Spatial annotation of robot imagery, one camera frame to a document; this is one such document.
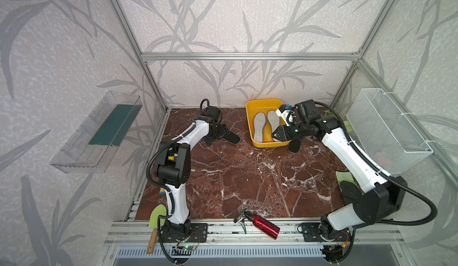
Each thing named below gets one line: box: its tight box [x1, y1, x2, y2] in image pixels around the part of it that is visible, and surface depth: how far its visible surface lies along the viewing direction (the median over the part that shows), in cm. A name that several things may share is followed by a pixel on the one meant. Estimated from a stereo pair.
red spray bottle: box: [233, 209, 281, 240], surface depth 75 cm
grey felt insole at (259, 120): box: [253, 112, 266, 143], surface depth 110 cm
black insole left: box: [223, 131, 241, 145], surface depth 107 cm
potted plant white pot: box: [322, 127, 348, 139], surface depth 53 cm
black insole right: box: [288, 138, 302, 153], surface depth 104 cm
